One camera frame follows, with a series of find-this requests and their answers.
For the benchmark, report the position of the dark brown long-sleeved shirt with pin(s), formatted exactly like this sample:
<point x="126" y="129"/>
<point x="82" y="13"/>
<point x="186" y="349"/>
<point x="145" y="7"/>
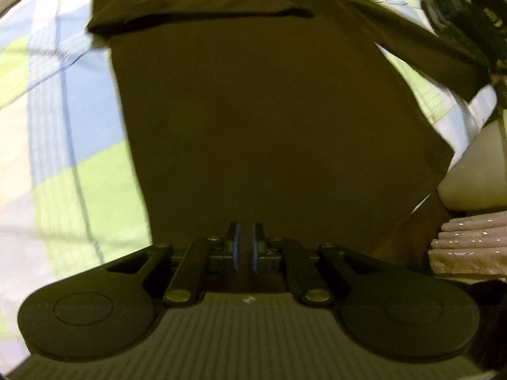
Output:
<point x="257" y="118"/>

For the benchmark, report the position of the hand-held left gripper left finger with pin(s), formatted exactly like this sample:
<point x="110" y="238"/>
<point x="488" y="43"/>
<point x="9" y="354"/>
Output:
<point x="236" y="245"/>

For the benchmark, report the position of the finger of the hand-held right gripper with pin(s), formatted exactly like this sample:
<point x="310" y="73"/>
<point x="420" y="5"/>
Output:
<point x="432" y="8"/>

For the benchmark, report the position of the cream rounded object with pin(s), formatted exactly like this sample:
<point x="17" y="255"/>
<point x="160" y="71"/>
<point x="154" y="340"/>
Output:
<point x="473" y="120"/>

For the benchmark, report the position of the checked blue green bedsheet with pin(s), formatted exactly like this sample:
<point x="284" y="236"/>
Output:
<point x="59" y="95"/>

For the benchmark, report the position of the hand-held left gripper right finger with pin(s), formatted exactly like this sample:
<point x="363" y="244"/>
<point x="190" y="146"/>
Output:
<point x="254" y="245"/>

